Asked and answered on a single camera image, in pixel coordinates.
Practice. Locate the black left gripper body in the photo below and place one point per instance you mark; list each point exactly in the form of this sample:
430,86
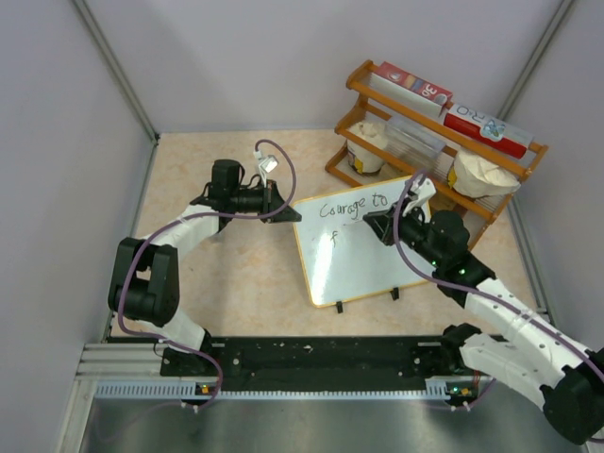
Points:
268,197

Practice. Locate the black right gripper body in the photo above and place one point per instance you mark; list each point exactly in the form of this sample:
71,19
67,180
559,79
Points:
412,230

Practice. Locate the yellow framed whiteboard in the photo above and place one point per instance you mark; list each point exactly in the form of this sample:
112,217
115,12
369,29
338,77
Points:
341,263

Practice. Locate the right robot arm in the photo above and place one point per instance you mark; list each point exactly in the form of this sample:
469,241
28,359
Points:
559,375

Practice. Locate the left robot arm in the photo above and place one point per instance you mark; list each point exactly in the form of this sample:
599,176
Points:
144,285

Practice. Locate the metal whiteboard stand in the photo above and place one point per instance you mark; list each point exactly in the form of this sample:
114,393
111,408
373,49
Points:
394,293

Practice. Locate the clear plastic box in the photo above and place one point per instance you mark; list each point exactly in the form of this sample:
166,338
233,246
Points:
412,143

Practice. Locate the white paper bag right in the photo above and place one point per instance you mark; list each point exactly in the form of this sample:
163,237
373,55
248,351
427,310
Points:
475,177

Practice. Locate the orange wooden shelf rack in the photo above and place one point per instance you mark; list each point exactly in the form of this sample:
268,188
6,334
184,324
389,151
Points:
363,159

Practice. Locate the red white wrap box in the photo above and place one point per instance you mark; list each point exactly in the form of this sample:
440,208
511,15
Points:
484,128

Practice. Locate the red foil box upper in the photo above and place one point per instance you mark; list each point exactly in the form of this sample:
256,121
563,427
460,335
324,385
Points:
410,90

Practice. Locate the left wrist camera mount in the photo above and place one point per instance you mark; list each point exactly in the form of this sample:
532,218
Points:
265,164

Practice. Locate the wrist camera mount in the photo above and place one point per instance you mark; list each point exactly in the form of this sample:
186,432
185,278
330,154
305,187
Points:
265,164
418,192

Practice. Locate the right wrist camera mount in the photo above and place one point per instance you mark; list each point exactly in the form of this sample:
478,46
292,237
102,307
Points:
418,192

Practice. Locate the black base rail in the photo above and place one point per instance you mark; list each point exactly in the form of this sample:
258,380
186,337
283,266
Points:
332,364

